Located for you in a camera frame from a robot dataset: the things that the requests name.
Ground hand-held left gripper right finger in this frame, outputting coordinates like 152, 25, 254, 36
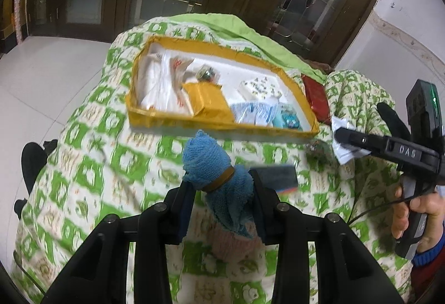
248, 168, 385, 304

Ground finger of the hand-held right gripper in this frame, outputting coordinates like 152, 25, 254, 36
334, 128, 386, 155

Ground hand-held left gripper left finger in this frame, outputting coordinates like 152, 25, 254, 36
42, 180, 197, 304

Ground white printed sachet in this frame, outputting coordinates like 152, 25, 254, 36
330, 116, 364, 165

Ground blue towel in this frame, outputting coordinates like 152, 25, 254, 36
181, 130, 256, 240

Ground clear bag with blue print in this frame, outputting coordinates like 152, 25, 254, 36
231, 100, 279, 125

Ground lemon print tissue pack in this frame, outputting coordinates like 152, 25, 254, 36
237, 76, 286, 104

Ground yellow packet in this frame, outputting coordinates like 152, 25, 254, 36
182, 81, 235, 124

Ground white box with yellow rim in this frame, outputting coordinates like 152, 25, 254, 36
126, 34, 320, 143

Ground person's right forearm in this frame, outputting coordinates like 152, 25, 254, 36
410, 231, 445, 304

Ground person's right hand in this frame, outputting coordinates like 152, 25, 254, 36
391, 182, 445, 252

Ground black flat case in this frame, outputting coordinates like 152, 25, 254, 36
240, 165, 298, 194

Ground pink towel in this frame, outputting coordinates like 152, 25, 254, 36
207, 220, 265, 261

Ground red foil packet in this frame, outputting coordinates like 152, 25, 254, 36
301, 73, 332, 125

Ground teal packet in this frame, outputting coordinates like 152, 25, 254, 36
272, 109, 303, 131

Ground green printed blanket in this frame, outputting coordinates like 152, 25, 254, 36
10, 13, 418, 304

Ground red printed plastic bag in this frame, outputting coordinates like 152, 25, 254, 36
163, 57, 195, 115

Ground white plastic bag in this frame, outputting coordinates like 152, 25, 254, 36
137, 50, 174, 110

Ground small clear plastic packet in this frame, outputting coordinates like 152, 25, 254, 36
195, 65, 218, 84

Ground black rounded object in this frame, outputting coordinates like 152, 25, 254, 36
21, 140, 59, 183

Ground black cable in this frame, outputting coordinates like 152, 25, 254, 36
348, 186, 435, 224

